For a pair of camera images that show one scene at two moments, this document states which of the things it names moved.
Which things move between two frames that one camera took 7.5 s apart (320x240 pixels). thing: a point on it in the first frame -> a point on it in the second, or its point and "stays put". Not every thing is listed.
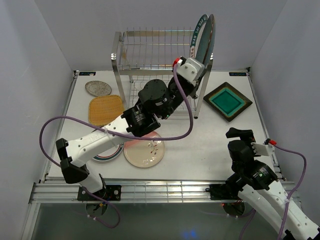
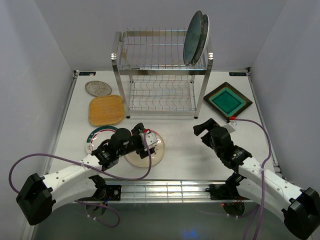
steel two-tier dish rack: (140, 55) stays put
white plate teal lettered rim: (196, 35) -> (206, 34)
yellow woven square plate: (103, 110) stays put
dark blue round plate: (205, 50) -> (192, 36)
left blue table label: (87, 73) stays put
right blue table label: (237, 74) stays put
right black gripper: (246, 135) -> (207, 125)
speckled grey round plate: (98, 88) stays put
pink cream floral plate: (145, 153) stays put
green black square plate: (227, 101) stays put
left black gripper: (193, 90) -> (135, 132)
